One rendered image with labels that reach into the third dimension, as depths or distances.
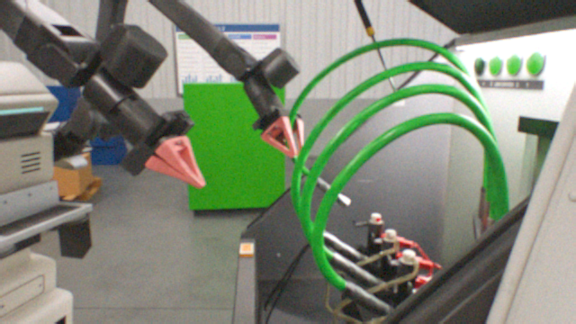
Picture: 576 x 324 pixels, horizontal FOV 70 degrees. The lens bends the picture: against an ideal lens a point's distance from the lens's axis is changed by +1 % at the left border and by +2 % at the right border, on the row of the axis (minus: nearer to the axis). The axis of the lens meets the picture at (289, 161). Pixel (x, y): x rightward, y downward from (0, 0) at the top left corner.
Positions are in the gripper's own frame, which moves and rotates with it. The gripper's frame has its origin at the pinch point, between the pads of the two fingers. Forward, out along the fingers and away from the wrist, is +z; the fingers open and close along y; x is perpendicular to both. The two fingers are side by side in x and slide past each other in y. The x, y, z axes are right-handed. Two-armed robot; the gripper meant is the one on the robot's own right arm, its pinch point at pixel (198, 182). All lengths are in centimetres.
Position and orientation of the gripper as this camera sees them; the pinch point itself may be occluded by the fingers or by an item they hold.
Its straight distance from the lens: 58.9
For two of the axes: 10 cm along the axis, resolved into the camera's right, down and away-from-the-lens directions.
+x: 1.8, -1.9, 9.7
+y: 6.8, -6.8, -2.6
